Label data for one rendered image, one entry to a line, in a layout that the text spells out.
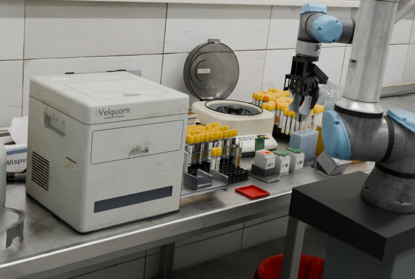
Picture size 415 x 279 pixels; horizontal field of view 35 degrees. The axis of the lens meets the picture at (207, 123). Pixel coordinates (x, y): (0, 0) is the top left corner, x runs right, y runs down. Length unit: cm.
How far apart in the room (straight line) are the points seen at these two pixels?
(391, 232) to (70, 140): 75
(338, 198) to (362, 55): 37
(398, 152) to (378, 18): 32
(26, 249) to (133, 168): 29
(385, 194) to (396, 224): 9
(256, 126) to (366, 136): 65
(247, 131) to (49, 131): 80
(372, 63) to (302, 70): 46
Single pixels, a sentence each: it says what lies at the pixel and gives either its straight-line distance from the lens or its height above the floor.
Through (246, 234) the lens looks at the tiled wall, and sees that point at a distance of 289.
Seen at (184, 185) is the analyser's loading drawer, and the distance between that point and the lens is 170.
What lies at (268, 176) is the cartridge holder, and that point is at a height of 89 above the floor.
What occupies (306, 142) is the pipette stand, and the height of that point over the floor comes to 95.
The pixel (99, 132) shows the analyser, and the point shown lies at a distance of 141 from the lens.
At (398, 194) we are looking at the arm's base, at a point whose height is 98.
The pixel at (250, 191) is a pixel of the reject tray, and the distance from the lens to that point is 182.
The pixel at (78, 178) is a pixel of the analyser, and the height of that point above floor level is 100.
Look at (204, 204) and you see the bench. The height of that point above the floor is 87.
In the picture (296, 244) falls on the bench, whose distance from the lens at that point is 201.
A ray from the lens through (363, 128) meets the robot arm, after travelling 157.
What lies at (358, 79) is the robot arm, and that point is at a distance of 156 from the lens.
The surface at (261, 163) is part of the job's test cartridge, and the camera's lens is 191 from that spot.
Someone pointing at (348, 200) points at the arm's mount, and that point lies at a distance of 167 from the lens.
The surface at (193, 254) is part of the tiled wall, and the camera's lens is 271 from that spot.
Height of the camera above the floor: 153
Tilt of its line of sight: 16 degrees down
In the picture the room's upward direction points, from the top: 6 degrees clockwise
